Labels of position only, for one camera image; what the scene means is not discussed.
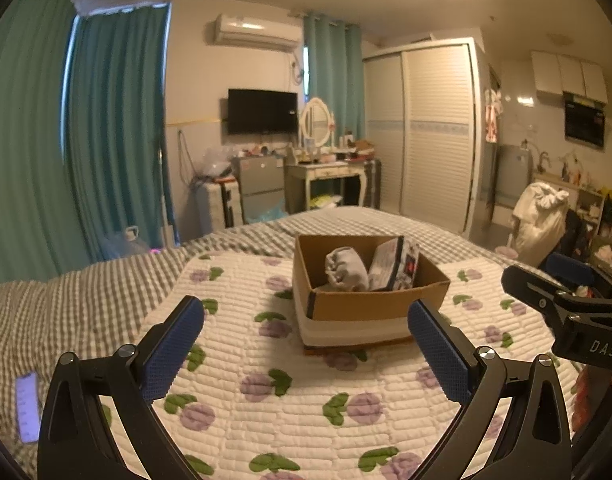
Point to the smartphone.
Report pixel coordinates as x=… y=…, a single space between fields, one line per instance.
x=28 y=407

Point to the oval white vanity mirror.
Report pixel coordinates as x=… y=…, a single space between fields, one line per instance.
x=316 y=122

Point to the white stuffed bag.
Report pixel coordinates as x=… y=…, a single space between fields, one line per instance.
x=536 y=225

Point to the pink hanging cloth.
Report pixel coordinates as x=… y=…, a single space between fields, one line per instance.
x=491 y=115

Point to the yellow green bag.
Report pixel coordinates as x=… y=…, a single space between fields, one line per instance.
x=323 y=202

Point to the blue plastic bag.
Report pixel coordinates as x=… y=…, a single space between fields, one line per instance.
x=268 y=212

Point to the white air conditioner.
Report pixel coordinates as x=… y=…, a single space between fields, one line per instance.
x=256 y=32

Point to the white dressing table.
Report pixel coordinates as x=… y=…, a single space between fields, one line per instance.
x=326 y=171

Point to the black range hood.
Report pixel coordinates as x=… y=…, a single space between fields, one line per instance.
x=583 y=120

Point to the clear plastic bag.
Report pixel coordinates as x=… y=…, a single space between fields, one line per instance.
x=215 y=162

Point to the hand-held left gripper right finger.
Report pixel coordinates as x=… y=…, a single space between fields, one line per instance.
x=438 y=352

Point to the wide teal curtain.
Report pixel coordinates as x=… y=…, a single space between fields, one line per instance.
x=20 y=160

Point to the clear water jug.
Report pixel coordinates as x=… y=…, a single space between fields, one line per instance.
x=125 y=244

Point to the white floral quilt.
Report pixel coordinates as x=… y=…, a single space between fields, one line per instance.
x=266 y=425

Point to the dark suitcase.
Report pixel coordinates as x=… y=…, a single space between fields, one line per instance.
x=373 y=182

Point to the white wall cabinets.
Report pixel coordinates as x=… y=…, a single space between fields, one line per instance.
x=566 y=75

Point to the brown cardboard box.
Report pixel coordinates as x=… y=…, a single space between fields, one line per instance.
x=366 y=305

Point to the black packet with white label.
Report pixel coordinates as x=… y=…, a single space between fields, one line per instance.
x=393 y=265

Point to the black wall television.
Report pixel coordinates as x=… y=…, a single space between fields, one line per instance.
x=262 y=111

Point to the person's right hand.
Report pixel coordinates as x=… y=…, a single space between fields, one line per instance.
x=591 y=400

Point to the cluttered white shelf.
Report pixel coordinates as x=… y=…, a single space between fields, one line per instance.
x=588 y=205

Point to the teal window curtain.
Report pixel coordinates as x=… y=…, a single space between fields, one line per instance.
x=120 y=125

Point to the white suitcase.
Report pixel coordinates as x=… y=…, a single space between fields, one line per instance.
x=218 y=207

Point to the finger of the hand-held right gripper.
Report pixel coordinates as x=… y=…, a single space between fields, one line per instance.
x=531 y=287
x=568 y=266

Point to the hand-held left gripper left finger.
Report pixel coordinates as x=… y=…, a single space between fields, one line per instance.
x=173 y=350

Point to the grey mini fridge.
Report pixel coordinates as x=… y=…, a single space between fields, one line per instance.
x=258 y=185

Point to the white sliding wardrobe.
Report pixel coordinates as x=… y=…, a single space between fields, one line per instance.
x=431 y=125

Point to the dark chair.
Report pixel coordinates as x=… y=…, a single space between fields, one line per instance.
x=576 y=235

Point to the grey washing machine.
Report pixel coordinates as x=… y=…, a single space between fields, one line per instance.
x=513 y=175

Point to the white grey sock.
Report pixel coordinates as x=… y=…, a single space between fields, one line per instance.
x=343 y=270

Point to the narrow teal curtain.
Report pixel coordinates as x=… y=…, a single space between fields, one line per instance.
x=333 y=65

